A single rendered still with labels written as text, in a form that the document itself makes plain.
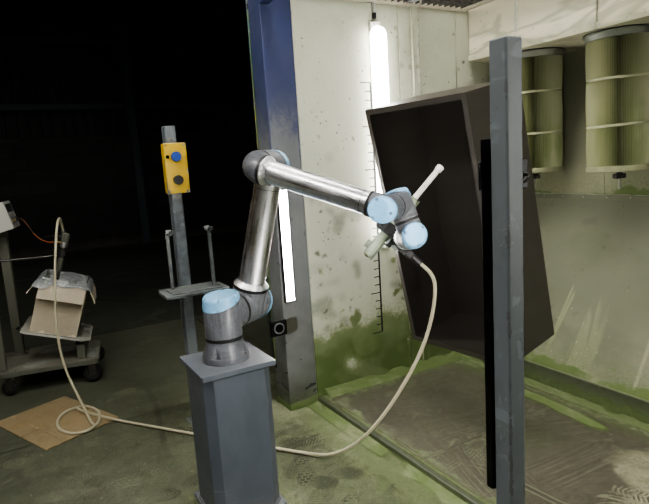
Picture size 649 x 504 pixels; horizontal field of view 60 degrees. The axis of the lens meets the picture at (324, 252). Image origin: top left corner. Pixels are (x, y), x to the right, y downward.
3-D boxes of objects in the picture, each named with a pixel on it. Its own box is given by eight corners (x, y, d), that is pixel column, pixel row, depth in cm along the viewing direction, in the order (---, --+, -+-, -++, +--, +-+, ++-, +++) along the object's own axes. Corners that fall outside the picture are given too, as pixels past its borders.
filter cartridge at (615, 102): (600, 193, 292) (599, 26, 279) (572, 190, 328) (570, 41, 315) (672, 188, 290) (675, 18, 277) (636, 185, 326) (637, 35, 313)
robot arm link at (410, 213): (399, 186, 193) (412, 220, 193) (411, 184, 203) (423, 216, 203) (376, 196, 198) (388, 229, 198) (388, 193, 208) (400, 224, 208)
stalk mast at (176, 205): (202, 416, 326) (172, 126, 300) (205, 420, 321) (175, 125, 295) (192, 419, 323) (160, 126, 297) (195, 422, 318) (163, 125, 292)
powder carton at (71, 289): (28, 313, 415) (39, 261, 413) (90, 322, 431) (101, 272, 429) (16, 332, 365) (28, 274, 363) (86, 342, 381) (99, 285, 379)
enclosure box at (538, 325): (456, 312, 315) (416, 95, 283) (554, 334, 267) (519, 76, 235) (413, 339, 297) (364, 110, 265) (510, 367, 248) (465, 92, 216)
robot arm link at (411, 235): (423, 216, 196) (433, 243, 196) (414, 219, 209) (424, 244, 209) (398, 225, 196) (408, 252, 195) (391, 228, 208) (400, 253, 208)
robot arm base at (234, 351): (211, 370, 218) (209, 345, 216) (196, 357, 234) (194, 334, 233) (256, 359, 227) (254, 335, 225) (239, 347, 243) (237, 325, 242)
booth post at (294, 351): (277, 401, 340) (244, 0, 303) (303, 393, 349) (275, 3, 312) (290, 411, 324) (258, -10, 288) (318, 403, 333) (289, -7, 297)
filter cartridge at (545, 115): (570, 184, 365) (569, 50, 351) (561, 190, 335) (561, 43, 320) (512, 186, 384) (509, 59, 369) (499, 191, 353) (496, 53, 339)
